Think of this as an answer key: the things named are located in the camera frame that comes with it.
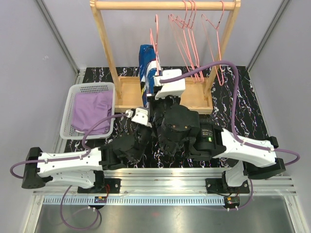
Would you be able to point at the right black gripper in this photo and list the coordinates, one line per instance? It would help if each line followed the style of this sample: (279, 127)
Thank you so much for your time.
(155, 102)

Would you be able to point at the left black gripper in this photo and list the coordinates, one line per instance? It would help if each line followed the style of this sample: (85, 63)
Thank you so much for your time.
(152, 130)

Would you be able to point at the blue patterned trousers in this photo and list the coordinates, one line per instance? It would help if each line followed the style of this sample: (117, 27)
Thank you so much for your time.
(148, 69)

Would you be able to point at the pink wire hanger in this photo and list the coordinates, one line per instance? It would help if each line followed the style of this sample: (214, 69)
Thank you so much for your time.
(189, 26)
(207, 25)
(176, 23)
(154, 43)

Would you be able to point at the purple trousers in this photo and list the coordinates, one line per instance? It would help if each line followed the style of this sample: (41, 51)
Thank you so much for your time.
(89, 108)

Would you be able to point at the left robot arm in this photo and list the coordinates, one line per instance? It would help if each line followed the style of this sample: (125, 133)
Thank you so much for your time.
(85, 169)

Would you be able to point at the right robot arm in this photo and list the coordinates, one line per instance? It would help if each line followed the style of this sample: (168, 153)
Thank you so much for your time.
(178, 127)

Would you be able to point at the wooden clothes rack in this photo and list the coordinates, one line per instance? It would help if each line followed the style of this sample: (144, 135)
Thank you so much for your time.
(197, 95)

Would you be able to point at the white plastic basket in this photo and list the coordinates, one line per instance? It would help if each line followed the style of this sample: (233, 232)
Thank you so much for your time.
(67, 131)

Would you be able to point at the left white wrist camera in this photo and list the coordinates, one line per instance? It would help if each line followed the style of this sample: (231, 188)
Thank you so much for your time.
(139, 115)

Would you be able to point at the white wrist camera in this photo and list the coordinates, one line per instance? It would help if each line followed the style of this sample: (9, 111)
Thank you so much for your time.
(175, 88)
(139, 115)

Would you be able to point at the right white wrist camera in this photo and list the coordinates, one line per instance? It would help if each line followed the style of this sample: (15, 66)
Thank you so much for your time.
(175, 88)

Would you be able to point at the aluminium rail frame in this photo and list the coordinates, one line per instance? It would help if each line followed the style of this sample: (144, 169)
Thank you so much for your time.
(187, 182)

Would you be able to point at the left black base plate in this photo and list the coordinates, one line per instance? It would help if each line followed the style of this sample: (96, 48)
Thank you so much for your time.
(112, 185)

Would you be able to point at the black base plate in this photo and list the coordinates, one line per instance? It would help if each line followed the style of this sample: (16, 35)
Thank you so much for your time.
(217, 186)
(112, 185)

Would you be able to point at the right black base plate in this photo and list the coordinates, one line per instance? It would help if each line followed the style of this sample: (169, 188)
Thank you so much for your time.
(217, 186)

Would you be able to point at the white slotted cable duct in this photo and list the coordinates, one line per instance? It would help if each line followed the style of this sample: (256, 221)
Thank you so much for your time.
(135, 200)

